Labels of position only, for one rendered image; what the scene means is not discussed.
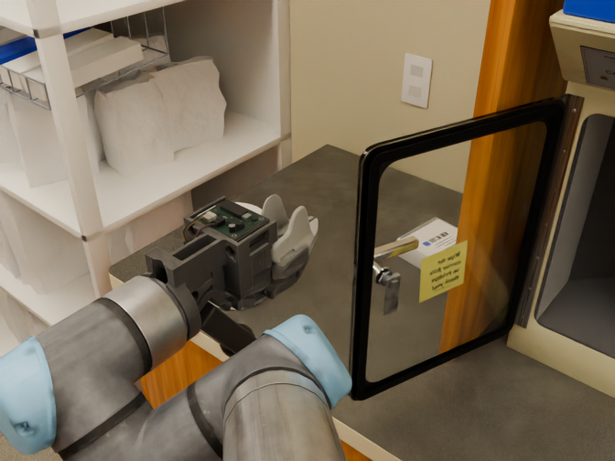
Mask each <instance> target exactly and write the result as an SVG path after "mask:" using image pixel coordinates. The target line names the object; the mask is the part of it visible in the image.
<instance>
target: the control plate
mask: <svg viewBox="0 0 615 461"><path fill-rule="evenodd" d="M580 49H581V54H582V59H583V64H584V70H585V74H586V80H587V83H589V84H593V85H597V86H600V87H605V88H609V89H613V90H615V52H610V51H606V50H601V49H596V48H589V47H584V46H580ZM601 75H604V76H607V77H608V78H609V80H602V79H601V78H600V76H601Z"/></svg>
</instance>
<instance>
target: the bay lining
mask: <svg viewBox="0 0 615 461"><path fill-rule="evenodd" d="M605 277H615V117H612V116H608V115H605V114H601V113H593V114H591V115H590V116H589V117H587V118H586V120H585V121H584V123H583V124H582V127H581V131H580V135H579V138H578V142H577V149H576V152H575V156H574V159H573V163H572V167H571V170H570V174H569V178H568V181H567V185H566V191H565V195H564V198H563V202H562V206H561V210H560V213H559V217H558V221H557V224H556V230H555V234H554V238H553V241H552V245H551V249H550V253H549V255H548V259H547V263H546V267H545V273H544V277H543V281H542V284H541V287H540V291H539V295H538V298H537V302H536V306H535V310H534V318H535V320H536V319H537V318H538V317H539V316H540V315H541V314H542V312H543V311H544V310H545V308H546V307H547V306H548V305H549V303H550V302H551V301H552V300H553V298H554V297H555V296H556V294H557V293H558V292H559V291H560V289H561V288H562V287H563V285H564V284H565V283H566V281H567V280H575V279H590V278H605Z"/></svg>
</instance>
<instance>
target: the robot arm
mask: <svg viewBox="0 0 615 461"><path fill-rule="evenodd" d="M214 206H215V207H214ZM210 208H211V209H210ZM206 210H207V211H206ZM204 211H205V212H204ZM202 212H203V213H202ZM201 213H202V214H201ZM198 215H199V216H198ZM183 219H184V226H185V229H184V230H183V235H184V238H185V241H184V242H183V243H184V245H183V246H182V247H180V248H178V249H177V250H175V251H173V252H172V253H167V252H165V251H163V250H161V249H159V248H158V247H156V248H154V249H152V250H151V251H149V252H147V253H145V258H146V268H147V272H146V273H144V274H142V275H139V276H136V277H134V278H132V279H131V280H129V281H127V282H126V283H124V284H121V285H120V286H118V287H116V288H115V289H113V290H112V291H111V292H109V293H107V294H106V295H103V296H102V297H100V298H98V299H96V300H95V301H93V302H91V303H90V304H88V305H86V306H85V307H83V308H81V309H80V310H78V311H76V312H75V313H73V314H71V315H70V316H67V317H65V318H64V319H62V320H60V321H59V322H58V323H56V324H55V325H53V326H51V327H49V328H47V329H45V330H44V331H42V332H40V333H39V334H37V335H35V336H31V337H28V338H26V339H25V340H24V342H23V343H22V344H20V345H19V346H17V347H16V348H14V349H12V350H11V351H9V352H8V353H6V354H5V355H4V356H3V357H1V358H0V433H1V434H3V435H4V436H5V438H6V440H7V441H8V443H9V444H10V445H11V446H13V447H14V448H15V449H16V450H17V451H18V452H20V453H22V454H24V455H34V454H36V453H37V452H39V451H40V450H42V449H48V448H49V447H51V448H52V449H53V450H54V452H55V453H58V454H59V456H60V457H61V459H62V460H63V461H347V458H346V456H345V454H344V451H343V448H342V445H341V442H340V438H339V435H338V432H337V430H336V427H335V424H334V422H333V419H332V416H331V413H330V410H331V409H333V408H334V407H335V406H336V402H338V401H339V400H341V399H342V398H343V397H345V396H346V395H347V394H348V393H349V392H350V391H351V386H352V381H351V376H350V374H349V373H348V371H347V369H346V367H345V366H344V364H343V362H342V361H341V359H340V357H339V355H338V354H337V352H336V351H335V349H334V348H333V347H332V346H331V344H330V343H329V341H328V339H327V338H326V336H325V335H324V333H323V332H322V331H321V329H320V328H319V327H318V325H317V324H316V323H315V322H314V321H313V320H312V319H311V318H310V317H309V316H305V315H296V316H292V317H291V318H289V319H288V320H287V321H285V322H284V323H282V324H280V325H279V326H277V327H275V328H273V329H272V330H270V329H268V330H266V331H265V332H264V333H263V334H262V335H261V336H260V337H259V338H255V335H254V333H253V331H252V330H251V329H250V328H249V327H248V326H247V325H245V324H243V323H236V322H235V321H233V320H232V319H231V318H230V317H228V316H227V315H226V314H224V313H223V312H222V311H221V310H220V309H219V308H218V307H220V308H221V309H223V310H225V311H228V310H230V309H231V307H233V308H234V309H236V310H238V311H239V310H240V309H242V308H248V307H255V305H257V304H259V303H261V302H263V301H264V300H265V299H267V298H270V299H274V298H275V297H276V296H277V295H278V294H280V293H281V292H284V291H285V290H286V289H288V288H289V287H291V286H292V285H293V284H295V283H296V282H297V280H298V279H299V277H300V276H301V274H302V273H303V271H304V269H305V267H306V265H307V263H308V257H309V255H310V254H311V252H312V250H313V247H314V245H315V242H316V239H317V237H318V219H316V218H314V217H312V216H310V217H308V214H307V210H306V208H305V207H303V206H300V207H298V208H297V209H296V210H295V211H294V213H293V214H292V217H291V220H289V219H288V218H287V215H286V211H285V208H284V205H283V202H282V199H281V198H280V197H279V196H278V195H272V196H270V197H269V198H267V199H266V201H265V202H264V206H263V210H262V213H261V215H260V214H258V213H256V212H254V211H252V210H250V209H247V208H245V207H243V206H241V205H239V204H237V203H235V202H233V201H230V200H228V199H226V197H225V196H222V197H220V198H217V199H216V200H214V201H212V202H211V203H209V204H208V205H206V206H204V207H202V208H200V209H198V210H196V211H194V212H192V213H191V214H189V215H188V216H186V217H184V218H183ZM269 266H270V267H269ZM208 301H210V302H212V304H211V303H210V302H208ZM213 304H214V305H213ZM215 305H216V306H218V307H216V306H215ZM200 330H201V331H202V332H204V333H205V334H207V335H208V336H209V337H211V338H213V339H214V340H216V341H217V342H218V343H220V345H219V346H220V347H221V350H222V352H223V353H224V354H225V355H226V356H228V357H229V358H228V359H226V360H225V361H224V362H223V363H222V364H220V365H219V366H217V367H216V368H214V369H213V370H211V371H209V372H208V373H206V374H205V375H203V376H202V377H200V378H199V379H197V380H196V381H194V382H193V383H191V384H190V385H189V386H188V387H186V388H185V389H184V390H182V391H180V392H179V393H177V394H176V395H174V396H173V397H171V398H170V399H168V400H167V401H165V402H163V403H162V404H160V405H159V406H157V407H156V409H154V408H153V407H152V406H151V404H150V403H149V401H148V400H147V399H146V397H145V395H144V394H143V393H142V392H141V391H139V390H138V389H137V388H136V386H135V382H136V381H138V380H140V379H141V378H142V377H143V376H145V375H146V374H147V373H148V372H150V371H151V370H153V369H155V368H156V367H157V366H159V365H160V364H162V363H163V362H164V361H166V360H167V359H169V358H170V357H172V356H173V355H174V354H176V353H177V352H179V351H180V350H181V349H183V348H184V346H185V344H186V342H187V341H189V340H190V339H192V338H193V337H195V336H196V335H198V334H199V332H200Z"/></svg>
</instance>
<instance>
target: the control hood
mask: <svg viewBox="0 0 615 461"><path fill-rule="evenodd" d="M549 25H550V28H551V32H552V36H553V40H554V43H555V47H556V54H557V57H558V61H559V66H560V69H561V73H562V77H563V78H564V80H569V81H573V82H576V83H580V84H584V85H588V86H591V87H596V88H600V89H603V90H607V91H614V92H615V90H613V89H609V88H605V87H600V86H597V85H593V84H589V83H587V80H586V74H585V70H584V64H583V59H582V54H581V49H580V46H584V47H589V48H596V49H601V50H606V51H610V52H615V23H611V22H605V21H600V20H596V19H590V18H585V17H581V16H571V15H566V14H564V13H563V9H561V10H560V11H558V12H556V13H554V14H553V15H552V16H550V18H549Z"/></svg>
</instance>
